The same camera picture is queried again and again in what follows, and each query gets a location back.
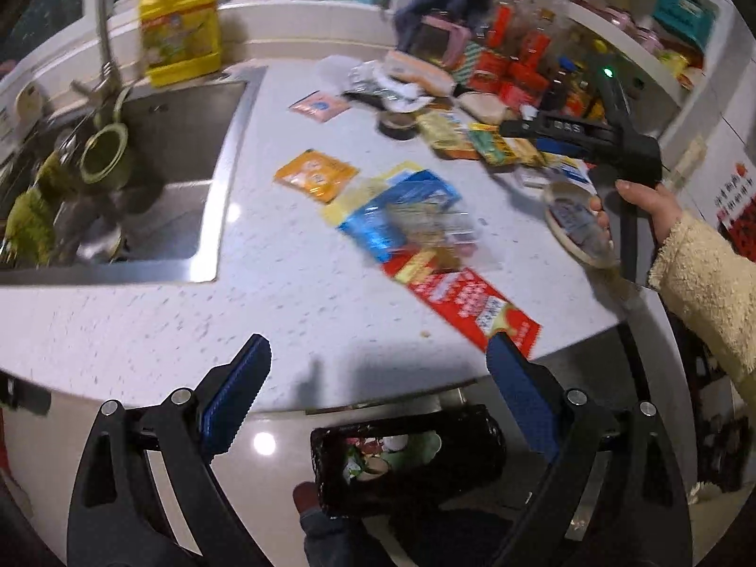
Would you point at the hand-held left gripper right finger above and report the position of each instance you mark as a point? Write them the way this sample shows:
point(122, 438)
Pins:
point(520, 396)

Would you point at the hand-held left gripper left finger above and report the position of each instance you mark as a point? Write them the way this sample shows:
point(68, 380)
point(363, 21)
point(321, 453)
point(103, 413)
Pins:
point(236, 396)

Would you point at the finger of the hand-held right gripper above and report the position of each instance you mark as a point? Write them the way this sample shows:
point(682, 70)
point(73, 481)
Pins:
point(561, 147)
point(555, 129)

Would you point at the trash bin with black bag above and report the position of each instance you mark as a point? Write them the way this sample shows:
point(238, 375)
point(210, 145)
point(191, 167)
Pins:
point(472, 443)

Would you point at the person's right hand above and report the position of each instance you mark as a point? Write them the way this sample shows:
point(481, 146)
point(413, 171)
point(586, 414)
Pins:
point(655, 207)

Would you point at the white blue packet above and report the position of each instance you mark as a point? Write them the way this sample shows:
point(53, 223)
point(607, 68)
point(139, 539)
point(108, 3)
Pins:
point(567, 172)

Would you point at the green snack packet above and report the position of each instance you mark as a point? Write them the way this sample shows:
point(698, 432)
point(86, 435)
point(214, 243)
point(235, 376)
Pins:
point(493, 145)

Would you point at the green checked red box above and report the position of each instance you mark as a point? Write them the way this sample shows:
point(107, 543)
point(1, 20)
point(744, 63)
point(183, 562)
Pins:
point(481, 65)

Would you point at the red printed flat packet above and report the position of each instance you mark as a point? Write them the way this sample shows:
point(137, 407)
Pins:
point(472, 301)

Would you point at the yellow crumpled packet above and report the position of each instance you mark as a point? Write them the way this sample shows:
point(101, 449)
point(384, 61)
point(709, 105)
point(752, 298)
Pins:
point(446, 133)

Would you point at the pink lidded glass pitcher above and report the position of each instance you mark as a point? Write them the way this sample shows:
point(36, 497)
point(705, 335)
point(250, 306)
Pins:
point(443, 41)

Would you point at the orange bread package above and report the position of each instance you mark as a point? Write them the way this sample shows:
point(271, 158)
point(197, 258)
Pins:
point(419, 74)

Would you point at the teal basket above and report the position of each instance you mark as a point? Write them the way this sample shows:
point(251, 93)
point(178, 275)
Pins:
point(682, 15)

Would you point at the white crumpled plastic bag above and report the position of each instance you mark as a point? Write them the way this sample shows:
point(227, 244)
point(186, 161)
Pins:
point(407, 97)

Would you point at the brown tape roll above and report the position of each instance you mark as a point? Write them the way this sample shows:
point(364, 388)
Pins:
point(397, 125)

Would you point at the blue clear plastic wrapper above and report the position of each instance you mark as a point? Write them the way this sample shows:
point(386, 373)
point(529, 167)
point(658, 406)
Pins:
point(401, 212)

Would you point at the silver foil snack bag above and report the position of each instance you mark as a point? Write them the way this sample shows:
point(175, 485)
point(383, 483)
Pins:
point(366, 80)

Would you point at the small yellow snack packet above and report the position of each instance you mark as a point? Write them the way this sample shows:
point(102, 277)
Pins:
point(354, 198)

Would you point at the orange snack packet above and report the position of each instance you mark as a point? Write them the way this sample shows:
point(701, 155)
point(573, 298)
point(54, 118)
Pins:
point(316, 174)

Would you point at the pink orange packet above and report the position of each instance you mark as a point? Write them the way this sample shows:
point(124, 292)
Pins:
point(319, 107)

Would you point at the steel sink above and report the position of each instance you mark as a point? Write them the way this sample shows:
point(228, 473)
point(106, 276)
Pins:
point(177, 147)

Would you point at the green scrub cloth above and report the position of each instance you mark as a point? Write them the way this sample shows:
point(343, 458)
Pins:
point(29, 227)

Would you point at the green mug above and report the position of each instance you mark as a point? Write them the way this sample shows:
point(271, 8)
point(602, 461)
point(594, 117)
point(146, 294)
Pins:
point(105, 153)

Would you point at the yellow detergent bottle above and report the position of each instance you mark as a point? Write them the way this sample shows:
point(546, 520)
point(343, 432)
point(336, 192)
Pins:
point(177, 23)

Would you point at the steel faucet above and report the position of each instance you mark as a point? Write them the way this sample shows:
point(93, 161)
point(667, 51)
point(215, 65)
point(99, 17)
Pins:
point(105, 23)

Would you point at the red wall decoration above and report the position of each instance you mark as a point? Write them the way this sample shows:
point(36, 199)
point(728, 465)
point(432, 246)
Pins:
point(738, 201)

